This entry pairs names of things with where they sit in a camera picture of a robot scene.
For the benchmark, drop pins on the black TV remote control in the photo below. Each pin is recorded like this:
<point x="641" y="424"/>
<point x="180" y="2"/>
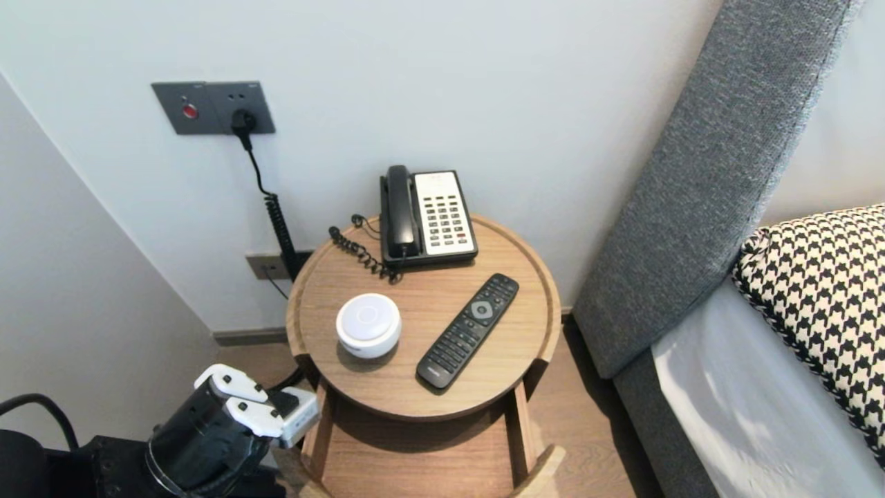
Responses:
<point x="467" y="332"/>

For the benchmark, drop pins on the white round smart speaker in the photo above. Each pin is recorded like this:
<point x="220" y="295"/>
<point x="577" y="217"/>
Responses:
<point x="368" y="325"/>

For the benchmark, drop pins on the curved wooden table drawer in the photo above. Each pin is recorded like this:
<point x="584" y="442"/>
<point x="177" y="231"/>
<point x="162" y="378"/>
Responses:
<point x="415" y="463"/>

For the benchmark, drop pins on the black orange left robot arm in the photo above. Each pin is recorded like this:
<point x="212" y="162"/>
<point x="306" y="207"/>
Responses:
<point x="200" y="443"/>

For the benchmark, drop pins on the black and white desk telephone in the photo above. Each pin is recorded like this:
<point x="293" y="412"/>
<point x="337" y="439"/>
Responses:
<point x="446" y="214"/>

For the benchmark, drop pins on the round wooden side table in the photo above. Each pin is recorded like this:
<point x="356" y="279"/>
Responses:
<point x="429" y="290"/>

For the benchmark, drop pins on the black telephone handset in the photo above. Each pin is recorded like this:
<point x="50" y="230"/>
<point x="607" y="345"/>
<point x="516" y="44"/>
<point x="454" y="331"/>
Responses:
<point x="400" y="207"/>

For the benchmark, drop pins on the wooden skirting board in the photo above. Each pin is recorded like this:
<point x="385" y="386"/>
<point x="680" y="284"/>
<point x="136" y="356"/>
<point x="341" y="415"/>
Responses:
<point x="249" y="336"/>

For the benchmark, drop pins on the black power plug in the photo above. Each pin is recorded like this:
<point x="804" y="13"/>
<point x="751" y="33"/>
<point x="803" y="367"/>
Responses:
<point x="243" y="122"/>

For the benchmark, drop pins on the grey fabric bed headboard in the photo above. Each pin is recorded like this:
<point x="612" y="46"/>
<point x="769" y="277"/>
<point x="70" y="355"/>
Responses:
<point x="726" y="138"/>

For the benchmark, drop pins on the white bed sheet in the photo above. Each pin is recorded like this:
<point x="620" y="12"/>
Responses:
<point x="747" y="415"/>

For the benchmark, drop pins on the black white houndstooth pillow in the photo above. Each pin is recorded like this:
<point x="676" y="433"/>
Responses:
<point x="816" y="290"/>

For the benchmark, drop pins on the dark grey blank wall plate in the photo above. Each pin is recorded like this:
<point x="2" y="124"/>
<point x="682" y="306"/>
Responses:
<point x="305" y="257"/>

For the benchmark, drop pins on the beige wall data socket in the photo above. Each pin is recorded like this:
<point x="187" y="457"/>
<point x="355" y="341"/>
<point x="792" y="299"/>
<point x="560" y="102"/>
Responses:
<point x="266" y="266"/>

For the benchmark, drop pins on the grey wall power socket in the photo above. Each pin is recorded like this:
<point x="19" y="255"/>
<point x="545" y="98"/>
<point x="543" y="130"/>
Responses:
<point x="258" y="98"/>

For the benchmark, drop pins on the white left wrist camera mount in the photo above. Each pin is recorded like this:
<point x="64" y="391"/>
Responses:
<point x="231" y="380"/>

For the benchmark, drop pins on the grey wall plate red button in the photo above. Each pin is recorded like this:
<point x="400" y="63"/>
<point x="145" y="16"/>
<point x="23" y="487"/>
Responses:
<point x="180" y="108"/>

